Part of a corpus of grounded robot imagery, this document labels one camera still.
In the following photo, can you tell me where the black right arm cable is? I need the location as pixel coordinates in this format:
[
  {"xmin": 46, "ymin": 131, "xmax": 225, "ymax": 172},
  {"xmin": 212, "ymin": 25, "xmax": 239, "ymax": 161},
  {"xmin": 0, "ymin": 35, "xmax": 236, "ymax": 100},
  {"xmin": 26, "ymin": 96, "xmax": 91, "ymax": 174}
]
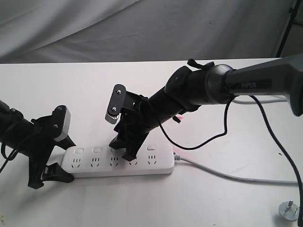
[{"xmin": 139, "ymin": 96, "xmax": 303, "ymax": 213}]

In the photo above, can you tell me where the white five-outlet power strip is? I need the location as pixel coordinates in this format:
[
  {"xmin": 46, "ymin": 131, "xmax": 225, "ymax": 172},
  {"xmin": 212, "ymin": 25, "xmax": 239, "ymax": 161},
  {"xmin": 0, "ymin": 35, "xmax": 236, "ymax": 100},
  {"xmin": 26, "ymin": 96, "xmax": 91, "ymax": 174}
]
[{"xmin": 61, "ymin": 143, "xmax": 175, "ymax": 178}]

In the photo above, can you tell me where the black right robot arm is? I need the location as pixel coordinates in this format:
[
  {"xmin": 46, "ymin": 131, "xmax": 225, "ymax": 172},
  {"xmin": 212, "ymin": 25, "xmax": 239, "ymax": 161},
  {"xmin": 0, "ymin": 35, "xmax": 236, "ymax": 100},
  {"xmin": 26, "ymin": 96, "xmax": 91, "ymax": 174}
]
[{"xmin": 105, "ymin": 54, "xmax": 303, "ymax": 161}]

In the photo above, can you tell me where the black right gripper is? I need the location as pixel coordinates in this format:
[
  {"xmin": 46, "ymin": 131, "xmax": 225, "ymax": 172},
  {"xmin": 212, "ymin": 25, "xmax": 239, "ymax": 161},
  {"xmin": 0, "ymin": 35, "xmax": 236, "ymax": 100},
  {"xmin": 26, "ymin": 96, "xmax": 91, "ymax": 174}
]
[{"xmin": 109, "ymin": 91, "xmax": 148, "ymax": 161}]

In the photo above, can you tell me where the black tripod stand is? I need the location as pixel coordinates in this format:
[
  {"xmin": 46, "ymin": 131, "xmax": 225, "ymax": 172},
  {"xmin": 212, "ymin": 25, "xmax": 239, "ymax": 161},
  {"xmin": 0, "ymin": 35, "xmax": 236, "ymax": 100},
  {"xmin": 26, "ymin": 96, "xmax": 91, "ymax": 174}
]
[{"xmin": 275, "ymin": 0, "xmax": 302, "ymax": 58}]

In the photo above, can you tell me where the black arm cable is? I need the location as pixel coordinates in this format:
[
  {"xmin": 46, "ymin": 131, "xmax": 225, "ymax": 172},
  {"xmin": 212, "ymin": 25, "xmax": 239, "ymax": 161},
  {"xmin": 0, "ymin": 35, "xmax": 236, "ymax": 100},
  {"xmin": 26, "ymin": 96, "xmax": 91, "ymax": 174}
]
[
  {"xmin": 139, "ymin": 96, "xmax": 303, "ymax": 213},
  {"xmin": 0, "ymin": 125, "xmax": 31, "ymax": 173}
]

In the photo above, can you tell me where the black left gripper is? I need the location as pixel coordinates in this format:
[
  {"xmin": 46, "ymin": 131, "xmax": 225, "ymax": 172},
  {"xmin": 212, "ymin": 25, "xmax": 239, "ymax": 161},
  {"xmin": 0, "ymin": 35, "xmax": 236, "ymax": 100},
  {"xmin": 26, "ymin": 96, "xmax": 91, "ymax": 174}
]
[{"xmin": 27, "ymin": 112, "xmax": 76, "ymax": 189}]

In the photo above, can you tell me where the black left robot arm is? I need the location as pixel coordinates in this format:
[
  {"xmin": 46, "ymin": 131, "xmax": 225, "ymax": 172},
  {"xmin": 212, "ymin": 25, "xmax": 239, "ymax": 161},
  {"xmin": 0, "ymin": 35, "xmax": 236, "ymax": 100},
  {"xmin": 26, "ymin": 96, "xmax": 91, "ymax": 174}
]
[{"xmin": 0, "ymin": 102, "xmax": 75, "ymax": 189}]

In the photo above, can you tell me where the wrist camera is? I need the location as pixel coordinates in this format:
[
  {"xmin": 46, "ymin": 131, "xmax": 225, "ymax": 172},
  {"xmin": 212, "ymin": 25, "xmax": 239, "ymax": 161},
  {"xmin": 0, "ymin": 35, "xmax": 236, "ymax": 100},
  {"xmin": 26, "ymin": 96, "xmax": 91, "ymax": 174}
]
[
  {"xmin": 52, "ymin": 105, "xmax": 71, "ymax": 142},
  {"xmin": 105, "ymin": 84, "xmax": 126, "ymax": 124}
]

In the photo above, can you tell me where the grey backdrop cloth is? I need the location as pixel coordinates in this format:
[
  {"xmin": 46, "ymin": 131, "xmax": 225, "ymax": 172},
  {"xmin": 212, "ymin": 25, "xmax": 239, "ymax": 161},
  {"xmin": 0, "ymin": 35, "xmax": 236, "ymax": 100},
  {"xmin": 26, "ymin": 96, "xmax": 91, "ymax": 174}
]
[{"xmin": 0, "ymin": 0, "xmax": 296, "ymax": 63}]

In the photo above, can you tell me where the grey power cord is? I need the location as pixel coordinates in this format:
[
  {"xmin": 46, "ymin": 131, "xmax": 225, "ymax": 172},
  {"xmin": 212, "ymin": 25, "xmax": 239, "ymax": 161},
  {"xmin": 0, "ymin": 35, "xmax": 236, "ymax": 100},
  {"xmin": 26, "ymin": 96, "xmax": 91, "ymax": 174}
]
[{"xmin": 174, "ymin": 96, "xmax": 303, "ymax": 184}]

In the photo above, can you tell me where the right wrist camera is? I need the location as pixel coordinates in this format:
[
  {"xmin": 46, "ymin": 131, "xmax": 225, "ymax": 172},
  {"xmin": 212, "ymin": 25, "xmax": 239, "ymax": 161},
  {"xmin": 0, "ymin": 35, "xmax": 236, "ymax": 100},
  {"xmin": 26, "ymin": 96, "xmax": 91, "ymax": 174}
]
[{"xmin": 105, "ymin": 84, "xmax": 126, "ymax": 124}]

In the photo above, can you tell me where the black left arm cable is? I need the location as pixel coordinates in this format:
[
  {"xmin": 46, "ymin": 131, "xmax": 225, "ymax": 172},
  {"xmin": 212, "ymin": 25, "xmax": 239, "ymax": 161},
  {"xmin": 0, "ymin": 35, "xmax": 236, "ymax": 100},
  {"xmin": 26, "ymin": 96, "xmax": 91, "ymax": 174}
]
[{"xmin": 0, "ymin": 125, "xmax": 31, "ymax": 173}]

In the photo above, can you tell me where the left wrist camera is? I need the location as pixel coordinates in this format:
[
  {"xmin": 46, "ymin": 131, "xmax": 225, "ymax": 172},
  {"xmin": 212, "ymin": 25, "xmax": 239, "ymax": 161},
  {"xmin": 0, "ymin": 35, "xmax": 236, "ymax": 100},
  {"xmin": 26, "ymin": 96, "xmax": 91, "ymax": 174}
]
[{"xmin": 52, "ymin": 105, "xmax": 71, "ymax": 142}]

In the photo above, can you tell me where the white three-pin plug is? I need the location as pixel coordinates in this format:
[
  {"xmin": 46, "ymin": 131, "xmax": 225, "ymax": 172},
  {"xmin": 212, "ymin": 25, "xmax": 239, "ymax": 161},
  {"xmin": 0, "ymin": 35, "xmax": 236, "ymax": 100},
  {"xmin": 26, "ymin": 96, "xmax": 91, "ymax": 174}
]
[{"xmin": 278, "ymin": 201, "xmax": 303, "ymax": 225}]

